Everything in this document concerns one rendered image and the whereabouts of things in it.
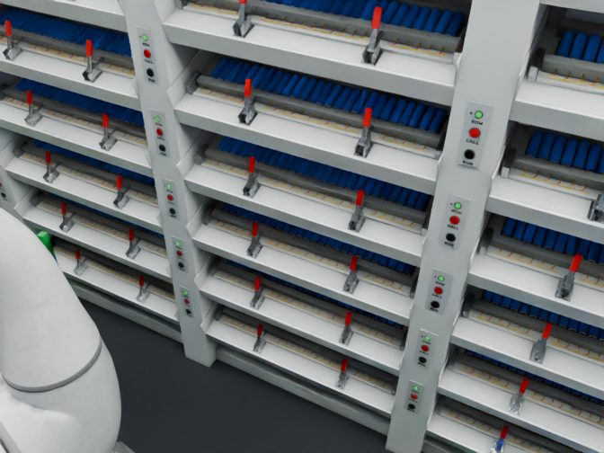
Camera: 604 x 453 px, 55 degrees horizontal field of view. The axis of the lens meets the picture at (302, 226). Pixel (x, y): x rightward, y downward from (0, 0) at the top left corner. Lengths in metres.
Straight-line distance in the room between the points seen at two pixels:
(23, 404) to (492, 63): 0.79
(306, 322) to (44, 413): 1.00
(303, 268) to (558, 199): 0.62
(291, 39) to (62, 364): 0.74
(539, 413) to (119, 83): 1.24
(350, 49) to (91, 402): 0.73
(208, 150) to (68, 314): 0.90
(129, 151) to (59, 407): 0.99
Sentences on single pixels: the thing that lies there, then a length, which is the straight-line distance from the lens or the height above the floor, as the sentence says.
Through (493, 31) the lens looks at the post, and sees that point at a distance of 0.97.
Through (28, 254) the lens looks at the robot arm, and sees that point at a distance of 0.56.
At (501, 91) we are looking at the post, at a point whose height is 1.12.
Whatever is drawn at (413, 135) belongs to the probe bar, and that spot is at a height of 0.97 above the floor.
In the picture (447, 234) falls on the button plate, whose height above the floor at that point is 0.82.
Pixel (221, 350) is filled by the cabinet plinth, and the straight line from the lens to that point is 1.91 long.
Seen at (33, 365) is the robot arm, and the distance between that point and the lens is 0.62.
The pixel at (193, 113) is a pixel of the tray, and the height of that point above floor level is 0.93.
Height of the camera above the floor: 1.53
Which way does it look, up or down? 39 degrees down
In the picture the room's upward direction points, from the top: 1 degrees clockwise
